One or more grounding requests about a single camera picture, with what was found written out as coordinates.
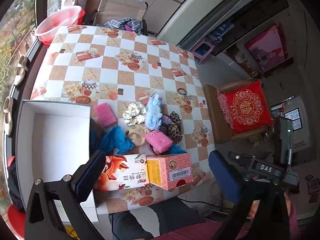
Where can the plaid cloth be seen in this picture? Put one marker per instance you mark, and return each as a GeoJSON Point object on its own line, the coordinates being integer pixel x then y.
{"type": "Point", "coordinates": [115, 24]}

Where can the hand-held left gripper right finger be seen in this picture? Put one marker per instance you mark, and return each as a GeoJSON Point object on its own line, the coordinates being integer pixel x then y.
{"type": "Point", "coordinates": [225, 177]}

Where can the red embroidered cushion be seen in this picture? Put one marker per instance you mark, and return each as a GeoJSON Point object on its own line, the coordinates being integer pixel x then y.
{"type": "Point", "coordinates": [247, 107]}

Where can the person's pink top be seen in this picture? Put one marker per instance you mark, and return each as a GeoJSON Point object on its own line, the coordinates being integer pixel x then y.
{"type": "Point", "coordinates": [200, 232]}

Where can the person's right forearm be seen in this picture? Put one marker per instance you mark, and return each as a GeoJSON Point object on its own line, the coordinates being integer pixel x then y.
{"type": "Point", "coordinates": [291, 212]}

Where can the pink wall poster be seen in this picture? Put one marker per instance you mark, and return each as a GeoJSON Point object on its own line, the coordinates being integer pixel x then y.
{"type": "Point", "coordinates": [268, 47]}

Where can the checkered printed tablecloth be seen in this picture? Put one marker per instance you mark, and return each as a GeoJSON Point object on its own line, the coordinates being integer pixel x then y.
{"type": "Point", "coordinates": [140, 80]}

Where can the large white cardboard box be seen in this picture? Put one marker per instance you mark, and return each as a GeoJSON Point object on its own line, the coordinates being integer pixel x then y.
{"type": "Point", "coordinates": [60, 142]}

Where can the fox print tissue box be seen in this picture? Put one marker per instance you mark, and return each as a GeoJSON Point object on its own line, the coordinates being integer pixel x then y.
{"type": "Point", "coordinates": [122, 172]}

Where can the folding chair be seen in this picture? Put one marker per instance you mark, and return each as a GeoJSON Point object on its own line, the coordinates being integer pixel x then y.
{"type": "Point", "coordinates": [120, 7]}

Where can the white patterned scrunchie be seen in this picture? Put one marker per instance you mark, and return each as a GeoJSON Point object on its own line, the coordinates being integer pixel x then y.
{"type": "Point", "coordinates": [135, 115]}

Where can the dark bag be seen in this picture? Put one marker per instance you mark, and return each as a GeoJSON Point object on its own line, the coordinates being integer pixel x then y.
{"type": "Point", "coordinates": [14, 182]}

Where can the blue fluffy scrunchie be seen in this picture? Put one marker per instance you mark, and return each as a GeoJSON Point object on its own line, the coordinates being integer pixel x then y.
{"type": "Point", "coordinates": [153, 112]}

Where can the person's dark pants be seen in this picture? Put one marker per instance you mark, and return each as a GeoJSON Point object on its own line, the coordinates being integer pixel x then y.
{"type": "Point", "coordinates": [170, 215]}

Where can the pink porous sponge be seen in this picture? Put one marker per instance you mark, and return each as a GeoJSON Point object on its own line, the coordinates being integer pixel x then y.
{"type": "Point", "coordinates": [158, 140]}

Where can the leopard print scrunchie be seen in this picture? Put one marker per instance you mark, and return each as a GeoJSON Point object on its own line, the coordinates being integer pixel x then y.
{"type": "Point", "coordinates": [175, 128]}

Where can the pink patterned carton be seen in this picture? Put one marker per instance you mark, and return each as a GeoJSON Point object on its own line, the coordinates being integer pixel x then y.
{"type": "Point", "coordinates": [172, 170]}

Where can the red plastic stool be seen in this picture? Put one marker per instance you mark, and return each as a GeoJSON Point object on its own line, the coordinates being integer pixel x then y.
{"type": "Point", "coordinates": [15, 216]}

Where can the pink plastic stool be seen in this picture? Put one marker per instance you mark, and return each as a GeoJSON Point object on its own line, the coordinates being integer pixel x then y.
{"type": "Point", "coordinates": [203, 51]}

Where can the red plastic basin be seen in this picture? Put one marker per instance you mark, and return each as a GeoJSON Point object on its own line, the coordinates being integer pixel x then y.
{"type": "Point", "coordinates": [81, 17]}

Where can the blue cloth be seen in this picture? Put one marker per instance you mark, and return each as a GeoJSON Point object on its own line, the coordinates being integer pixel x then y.
{"type": "Point", "coordinates": [115, 140]}
{"type": "Point", "coordinates": [178, 150]}

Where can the pink ribbed sponge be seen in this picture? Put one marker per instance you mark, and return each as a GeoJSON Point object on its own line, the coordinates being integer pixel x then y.
{"type": "Point", "coordinates": [105, 113]}

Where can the brown wooden chair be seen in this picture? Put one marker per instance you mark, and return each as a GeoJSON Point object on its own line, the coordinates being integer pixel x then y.
{"type": "Point", "coordinates": [212, 115]}

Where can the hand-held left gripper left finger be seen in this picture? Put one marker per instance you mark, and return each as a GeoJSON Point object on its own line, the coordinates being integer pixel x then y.
{"type": "Point", "coordinates": [83, 180]}

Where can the pink translucent basin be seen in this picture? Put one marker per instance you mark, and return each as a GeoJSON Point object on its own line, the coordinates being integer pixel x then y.
{"type": "Point", "coordinates": [57, 20]}

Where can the beige satin scrunchie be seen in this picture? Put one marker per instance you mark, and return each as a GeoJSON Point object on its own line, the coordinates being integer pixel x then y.
{"type": "Point", "coordinates": [136, 135]}

